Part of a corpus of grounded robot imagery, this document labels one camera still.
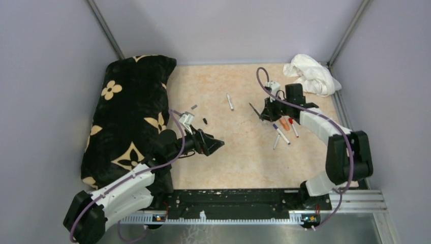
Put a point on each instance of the black floral blanket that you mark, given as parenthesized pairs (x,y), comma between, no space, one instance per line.
(131,112)

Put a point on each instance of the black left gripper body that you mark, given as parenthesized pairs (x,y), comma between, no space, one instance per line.
(201,141)

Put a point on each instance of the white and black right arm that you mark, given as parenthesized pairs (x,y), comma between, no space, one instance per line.
(348,156)

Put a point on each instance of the aluminium corner post left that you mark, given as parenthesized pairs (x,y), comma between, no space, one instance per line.
(105,28)

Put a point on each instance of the white red-cap marker pen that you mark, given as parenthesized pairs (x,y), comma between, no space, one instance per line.
(293,127)

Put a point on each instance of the aluminium corner post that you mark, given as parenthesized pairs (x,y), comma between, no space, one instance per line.
(354,23)
(105,28)

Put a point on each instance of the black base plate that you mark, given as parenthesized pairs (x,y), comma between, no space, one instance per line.
(236,204)

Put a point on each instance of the thin black pen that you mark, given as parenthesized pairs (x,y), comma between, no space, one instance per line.
(255,110)

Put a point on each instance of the white crumpled cloth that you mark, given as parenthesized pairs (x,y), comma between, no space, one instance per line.
(314,77)

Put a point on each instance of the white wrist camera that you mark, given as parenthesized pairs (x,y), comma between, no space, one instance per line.
(186,120)
(274,87)

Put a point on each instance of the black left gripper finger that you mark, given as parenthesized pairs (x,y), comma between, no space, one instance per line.
(205,135)
(211,145)

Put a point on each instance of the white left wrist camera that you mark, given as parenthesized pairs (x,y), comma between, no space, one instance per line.
(186,120)

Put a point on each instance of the orange highlighter pen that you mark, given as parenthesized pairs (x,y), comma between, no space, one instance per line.
(284,123)

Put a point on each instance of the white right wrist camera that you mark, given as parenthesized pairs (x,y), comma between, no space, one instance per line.
(274,87)

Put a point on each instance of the aluminium corner post right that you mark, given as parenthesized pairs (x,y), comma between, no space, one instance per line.
(354,23)

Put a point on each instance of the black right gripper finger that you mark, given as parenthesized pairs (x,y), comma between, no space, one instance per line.
(265,115)
(268,104)

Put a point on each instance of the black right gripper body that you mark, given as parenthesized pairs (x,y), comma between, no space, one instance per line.
(280,109)

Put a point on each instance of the white purple-tip marker pen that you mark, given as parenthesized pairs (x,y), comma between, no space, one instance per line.
(281,134)

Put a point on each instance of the slotted cable duct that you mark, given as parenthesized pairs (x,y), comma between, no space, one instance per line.
(163,219)

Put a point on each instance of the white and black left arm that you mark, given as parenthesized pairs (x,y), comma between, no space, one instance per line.
(92,213)

